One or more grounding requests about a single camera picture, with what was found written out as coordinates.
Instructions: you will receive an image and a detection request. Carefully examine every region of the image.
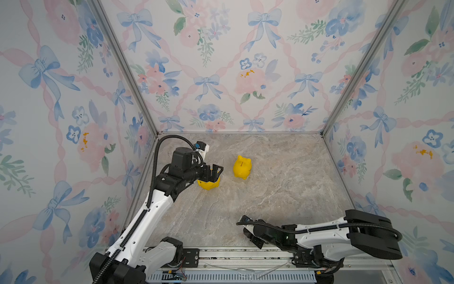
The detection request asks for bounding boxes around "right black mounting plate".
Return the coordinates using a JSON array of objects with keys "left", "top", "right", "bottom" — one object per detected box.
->
[{"left": 292, "top": 248, "right": 344, "bottom": 269}]

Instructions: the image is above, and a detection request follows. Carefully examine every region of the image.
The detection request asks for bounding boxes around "right aluminium corner post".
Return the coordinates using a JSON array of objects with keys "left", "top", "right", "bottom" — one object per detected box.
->
[{"left": 320, "top": 0, "right": 406, "bottom": 138}]

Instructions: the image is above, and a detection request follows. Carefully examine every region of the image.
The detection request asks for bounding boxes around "yellow piggy bank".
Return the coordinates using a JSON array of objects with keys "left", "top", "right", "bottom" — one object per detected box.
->
[
  {"left": 233, "top": 155, "right": 252, "bottom": 180},
  {"left": 197, "top": 178, "right": 221, "bottom": 191}
]

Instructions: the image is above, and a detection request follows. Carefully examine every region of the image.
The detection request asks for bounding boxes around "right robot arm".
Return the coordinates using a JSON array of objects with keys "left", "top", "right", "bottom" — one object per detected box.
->
[{"left": 237, "top": 209, "right": 403, "bottom": 275}]

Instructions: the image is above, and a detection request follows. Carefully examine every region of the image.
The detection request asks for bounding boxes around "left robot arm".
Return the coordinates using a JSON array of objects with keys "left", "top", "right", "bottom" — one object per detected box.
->
[{"left": 89, "top": 142, "right": 223, "bottom": 284}]

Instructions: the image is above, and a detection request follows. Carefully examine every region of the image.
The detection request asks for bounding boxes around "left aluminium corner post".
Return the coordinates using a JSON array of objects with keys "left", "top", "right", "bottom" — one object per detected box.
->
[{"left": 88, "top": 0, "right": 158, "bottom": 138}]

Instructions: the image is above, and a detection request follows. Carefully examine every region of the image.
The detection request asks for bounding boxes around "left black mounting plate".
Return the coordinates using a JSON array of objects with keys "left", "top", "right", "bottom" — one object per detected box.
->
[{"left": 175, "top": 248, "right": 201, "bottom": 268}]

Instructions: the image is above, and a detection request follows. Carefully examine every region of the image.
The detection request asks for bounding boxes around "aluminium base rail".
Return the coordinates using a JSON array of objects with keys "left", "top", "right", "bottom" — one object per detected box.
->
[{"left": 145, "top": 247, "right": 402, "bottom": 284}]

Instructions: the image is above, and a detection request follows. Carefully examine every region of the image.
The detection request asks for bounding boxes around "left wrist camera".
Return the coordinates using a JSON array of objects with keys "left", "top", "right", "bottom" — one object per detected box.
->
[{"left": 195, "top": 141, "right": 210, "bottom": 159}]

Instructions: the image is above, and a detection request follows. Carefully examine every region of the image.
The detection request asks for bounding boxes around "black mounting plate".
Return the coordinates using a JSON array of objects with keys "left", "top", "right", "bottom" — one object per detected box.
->
[
  {"left": 175, "top": 248, "right": 201, "bottom": 268},
  {"left": 292, "top": 248, "right": 344, "bottom": 269}
]

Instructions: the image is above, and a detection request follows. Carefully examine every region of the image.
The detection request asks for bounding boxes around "aluminium corner post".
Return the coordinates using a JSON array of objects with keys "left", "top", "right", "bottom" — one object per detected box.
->
[
  {"left": 320, "top": 0, "right": 406, "bottom": 138},
  {"left": 88, "top": 0, "right": 158, "bottom": 138}
]

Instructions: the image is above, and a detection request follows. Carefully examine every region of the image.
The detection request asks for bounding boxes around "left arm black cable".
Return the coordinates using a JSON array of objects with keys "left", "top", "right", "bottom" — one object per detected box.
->
[{"left": 91, "top": 134, "right": 199, "bottom": 284}]

